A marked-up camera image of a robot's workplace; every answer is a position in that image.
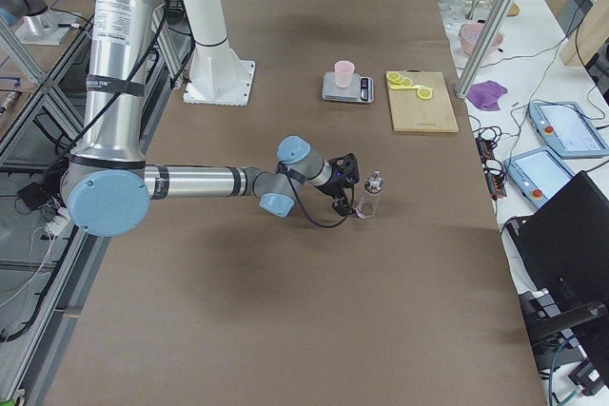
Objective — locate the teach pendant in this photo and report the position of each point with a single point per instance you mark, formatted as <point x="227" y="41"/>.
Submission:
<point x="539" y="174"/>
<point x="567" y="130"/>

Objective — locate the aluminium frame post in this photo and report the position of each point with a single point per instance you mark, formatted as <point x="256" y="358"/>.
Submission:
<point x="491" y="27"/>

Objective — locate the black power strip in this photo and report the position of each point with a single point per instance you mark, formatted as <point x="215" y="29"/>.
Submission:
<point x="493" y="170"/>

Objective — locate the lemon slice top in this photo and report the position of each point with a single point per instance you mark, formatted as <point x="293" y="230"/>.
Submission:
<point x="394" y="77"/>

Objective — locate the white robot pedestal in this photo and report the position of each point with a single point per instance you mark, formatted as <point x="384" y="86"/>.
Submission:
<point x="217" y="76"/>

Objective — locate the far teach pendant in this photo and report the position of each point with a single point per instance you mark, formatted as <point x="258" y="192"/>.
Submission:
<point x="567" y="130"/>

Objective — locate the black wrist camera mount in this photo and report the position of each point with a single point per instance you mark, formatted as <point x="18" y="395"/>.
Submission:
<point x="345" y="170"/>

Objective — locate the bamboo cutting board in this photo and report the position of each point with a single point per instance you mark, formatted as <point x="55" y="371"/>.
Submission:
<point x="411" y="114"/>

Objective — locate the lemon slice front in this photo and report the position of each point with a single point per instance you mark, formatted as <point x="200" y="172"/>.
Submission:
<point x="424" y="93"/>

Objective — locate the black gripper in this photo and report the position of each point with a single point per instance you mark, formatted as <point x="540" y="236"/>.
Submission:
<point x="335" y="185"/>

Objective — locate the yellow plastic knife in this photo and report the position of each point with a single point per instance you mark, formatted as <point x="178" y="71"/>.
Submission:
<point x="401" y="87"/>

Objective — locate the silver digital kitchen scale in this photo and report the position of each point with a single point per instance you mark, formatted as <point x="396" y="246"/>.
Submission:
<point x="360" y="90"/>

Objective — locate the black monitor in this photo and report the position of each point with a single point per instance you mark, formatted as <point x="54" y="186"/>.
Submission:
<point x="564" y="249"/>

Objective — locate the purple cloth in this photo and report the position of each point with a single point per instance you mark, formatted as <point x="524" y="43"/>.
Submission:
<point x="485" y="96"/>

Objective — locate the near teach pendant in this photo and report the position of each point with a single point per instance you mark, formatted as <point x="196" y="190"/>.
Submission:
<point x="539" y="174"/>

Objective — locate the clear glass sauce bottle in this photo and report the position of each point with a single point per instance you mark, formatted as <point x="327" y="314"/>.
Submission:
<point x="369" y="201"/>

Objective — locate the pink plastic cup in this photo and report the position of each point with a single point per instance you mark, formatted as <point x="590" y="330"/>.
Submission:
<point x="343" y="73"/>

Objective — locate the pink bowl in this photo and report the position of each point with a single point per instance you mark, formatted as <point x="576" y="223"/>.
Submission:
<point x="470" y="34"/>

